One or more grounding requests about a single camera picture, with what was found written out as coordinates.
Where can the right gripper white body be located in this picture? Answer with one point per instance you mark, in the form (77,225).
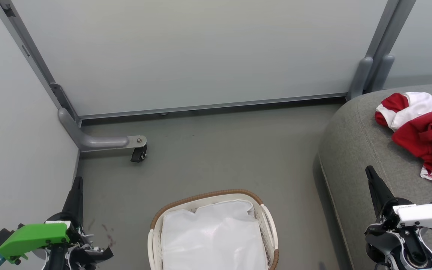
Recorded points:
(422,216)

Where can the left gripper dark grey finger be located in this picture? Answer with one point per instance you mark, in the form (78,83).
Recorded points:
(74,202)

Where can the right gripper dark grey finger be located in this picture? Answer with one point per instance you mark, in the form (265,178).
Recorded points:
(379,191)

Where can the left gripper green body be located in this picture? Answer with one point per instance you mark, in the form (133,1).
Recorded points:
(32,236)

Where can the red and white garment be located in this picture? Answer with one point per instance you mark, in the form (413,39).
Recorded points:
(431,137)

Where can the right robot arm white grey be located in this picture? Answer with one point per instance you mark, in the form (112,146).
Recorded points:
(411,255)

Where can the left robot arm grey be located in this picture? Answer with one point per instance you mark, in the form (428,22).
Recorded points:
(39,258)

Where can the grey fabric sofa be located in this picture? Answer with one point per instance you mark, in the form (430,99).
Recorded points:
(354,150)

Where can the black caster wheel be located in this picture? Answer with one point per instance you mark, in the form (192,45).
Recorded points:
(138,153)

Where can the white wicker-rimmed laundry basket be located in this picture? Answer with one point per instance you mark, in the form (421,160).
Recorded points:
(268,225)

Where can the grey rounded partition foot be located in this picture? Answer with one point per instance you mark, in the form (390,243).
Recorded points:
(383,73)
(359,77)

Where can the white basket liner cloth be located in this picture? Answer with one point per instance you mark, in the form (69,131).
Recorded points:
(212,236)

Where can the grey partition foot bracket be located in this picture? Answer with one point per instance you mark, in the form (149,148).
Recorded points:
(96,141)

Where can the grey double partition frame post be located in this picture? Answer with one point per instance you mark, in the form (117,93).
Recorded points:
(388,37)

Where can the grey partition bottom rail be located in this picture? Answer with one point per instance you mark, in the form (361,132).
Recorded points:
(212,106)

